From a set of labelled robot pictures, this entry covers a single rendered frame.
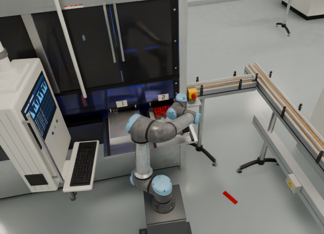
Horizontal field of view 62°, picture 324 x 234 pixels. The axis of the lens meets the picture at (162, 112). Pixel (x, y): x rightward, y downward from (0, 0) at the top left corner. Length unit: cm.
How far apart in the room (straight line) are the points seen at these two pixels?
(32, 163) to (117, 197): 123
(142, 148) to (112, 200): 140
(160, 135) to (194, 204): 147
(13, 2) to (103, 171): 167
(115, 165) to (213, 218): 104
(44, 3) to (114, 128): 100
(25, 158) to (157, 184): 79
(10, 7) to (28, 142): 78
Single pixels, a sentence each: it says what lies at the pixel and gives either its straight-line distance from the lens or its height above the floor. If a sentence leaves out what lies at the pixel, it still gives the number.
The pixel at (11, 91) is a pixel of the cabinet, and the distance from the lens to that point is 163.
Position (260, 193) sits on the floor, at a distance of 291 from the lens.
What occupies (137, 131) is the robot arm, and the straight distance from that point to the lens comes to 140.
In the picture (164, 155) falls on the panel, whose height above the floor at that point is 29.
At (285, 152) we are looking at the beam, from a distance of 255.
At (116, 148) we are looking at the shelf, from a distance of 204.
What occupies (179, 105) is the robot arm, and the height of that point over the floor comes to 124.
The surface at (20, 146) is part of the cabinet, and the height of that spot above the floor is 126.
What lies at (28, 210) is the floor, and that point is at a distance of 308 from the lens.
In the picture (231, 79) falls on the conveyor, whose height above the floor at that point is 93.
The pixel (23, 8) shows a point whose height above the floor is 183.
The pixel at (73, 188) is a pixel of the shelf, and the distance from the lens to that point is 200.
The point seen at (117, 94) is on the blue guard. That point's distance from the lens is 213.
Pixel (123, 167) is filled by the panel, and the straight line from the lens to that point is 276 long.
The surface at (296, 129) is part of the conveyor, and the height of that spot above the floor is 93.
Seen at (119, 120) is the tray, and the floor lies 88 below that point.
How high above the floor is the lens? 238
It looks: 41 degrees down
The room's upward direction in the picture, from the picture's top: 4 degrees counter-clockwise
